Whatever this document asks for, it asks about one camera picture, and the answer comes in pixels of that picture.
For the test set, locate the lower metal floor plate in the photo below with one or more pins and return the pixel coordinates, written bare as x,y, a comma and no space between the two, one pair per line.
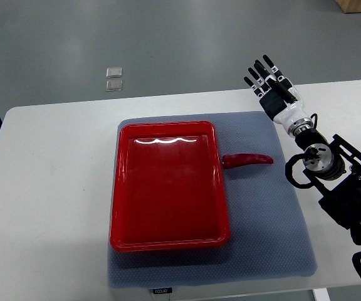
114,85

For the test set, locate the upper metal floor plate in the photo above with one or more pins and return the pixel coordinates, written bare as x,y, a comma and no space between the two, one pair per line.
114,72

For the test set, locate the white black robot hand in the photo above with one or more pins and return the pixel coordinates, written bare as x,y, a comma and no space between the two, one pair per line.
284,107

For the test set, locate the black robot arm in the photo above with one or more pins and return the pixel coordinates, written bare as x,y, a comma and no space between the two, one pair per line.
333,168

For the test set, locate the cardboard box corner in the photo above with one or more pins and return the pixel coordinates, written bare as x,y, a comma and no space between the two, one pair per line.
350,6

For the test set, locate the red plastic tray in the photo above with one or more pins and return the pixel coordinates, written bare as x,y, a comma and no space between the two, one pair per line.
169,190

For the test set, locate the white table leg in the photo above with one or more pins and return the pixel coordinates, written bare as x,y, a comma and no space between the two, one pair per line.
321,294

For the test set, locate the red chili pepper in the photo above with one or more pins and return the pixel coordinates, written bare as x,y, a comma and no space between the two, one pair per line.
245,159

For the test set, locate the metal floor plate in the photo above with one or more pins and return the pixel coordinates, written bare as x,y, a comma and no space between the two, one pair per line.
114,85
114,72

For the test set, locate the blue-grey textured mat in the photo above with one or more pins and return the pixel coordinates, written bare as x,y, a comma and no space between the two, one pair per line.
269,237

